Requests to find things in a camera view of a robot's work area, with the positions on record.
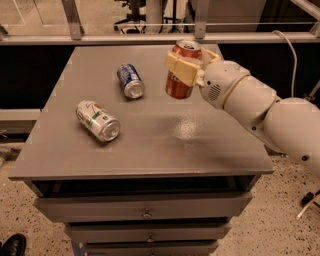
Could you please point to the grey drawer cabinet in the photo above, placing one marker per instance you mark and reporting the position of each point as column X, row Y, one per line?
column 165, row 146

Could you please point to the grey middle drawer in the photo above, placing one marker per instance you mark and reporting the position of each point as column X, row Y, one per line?
column 151, row 232

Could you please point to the metal railing frame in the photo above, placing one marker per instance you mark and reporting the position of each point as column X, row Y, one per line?
column 93, row 22

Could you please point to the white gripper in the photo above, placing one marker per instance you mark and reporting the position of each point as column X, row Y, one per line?
column 222, row 84

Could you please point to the black white floor tool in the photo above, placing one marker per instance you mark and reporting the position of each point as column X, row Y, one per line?
column 309, row 199

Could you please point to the black shoe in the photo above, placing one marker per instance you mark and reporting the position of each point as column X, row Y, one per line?
column 14, row 246

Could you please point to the blue pepsi can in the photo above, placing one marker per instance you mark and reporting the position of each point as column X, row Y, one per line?
column 131, row 83

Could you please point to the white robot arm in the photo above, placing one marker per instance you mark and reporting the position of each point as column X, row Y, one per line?
column 290, row 126

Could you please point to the grey drawer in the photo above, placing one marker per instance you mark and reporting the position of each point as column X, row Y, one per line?
column 143, row 207
column 151, row 232
column 173, row 248

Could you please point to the grey bottom drawer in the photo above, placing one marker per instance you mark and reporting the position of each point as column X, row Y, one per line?
column 173, row 248

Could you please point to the grey top drawer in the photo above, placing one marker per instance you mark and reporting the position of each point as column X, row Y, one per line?
column 143, row 207

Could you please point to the red coke can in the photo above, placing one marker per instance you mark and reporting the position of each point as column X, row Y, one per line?
column 174, row 87

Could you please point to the white green 7up can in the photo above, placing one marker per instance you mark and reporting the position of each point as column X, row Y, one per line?
column 97, row 120

